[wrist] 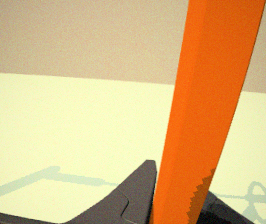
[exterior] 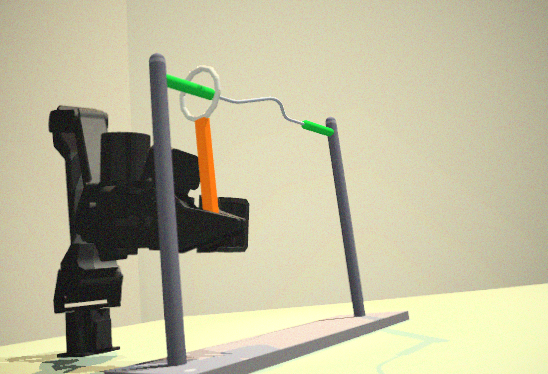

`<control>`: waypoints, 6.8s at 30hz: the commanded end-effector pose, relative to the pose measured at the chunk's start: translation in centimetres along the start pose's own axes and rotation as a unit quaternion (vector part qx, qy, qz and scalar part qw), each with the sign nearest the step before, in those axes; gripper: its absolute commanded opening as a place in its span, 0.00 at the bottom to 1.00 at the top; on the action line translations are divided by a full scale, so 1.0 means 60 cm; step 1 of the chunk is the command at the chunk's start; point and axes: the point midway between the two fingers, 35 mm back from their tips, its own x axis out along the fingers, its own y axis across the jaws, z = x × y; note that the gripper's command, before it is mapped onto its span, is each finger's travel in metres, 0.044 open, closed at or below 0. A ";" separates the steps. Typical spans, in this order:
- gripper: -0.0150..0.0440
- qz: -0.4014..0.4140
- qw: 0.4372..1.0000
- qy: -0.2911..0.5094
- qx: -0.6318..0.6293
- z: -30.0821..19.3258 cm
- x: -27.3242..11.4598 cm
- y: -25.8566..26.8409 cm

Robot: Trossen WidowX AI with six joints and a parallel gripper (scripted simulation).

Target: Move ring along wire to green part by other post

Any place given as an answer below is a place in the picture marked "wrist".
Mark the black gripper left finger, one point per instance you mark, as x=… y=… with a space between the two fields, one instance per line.
x=130 y=203

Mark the orange handle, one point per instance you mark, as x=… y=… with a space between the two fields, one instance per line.
x=219 y=38

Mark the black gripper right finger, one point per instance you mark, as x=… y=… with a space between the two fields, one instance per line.
x=215 y=211

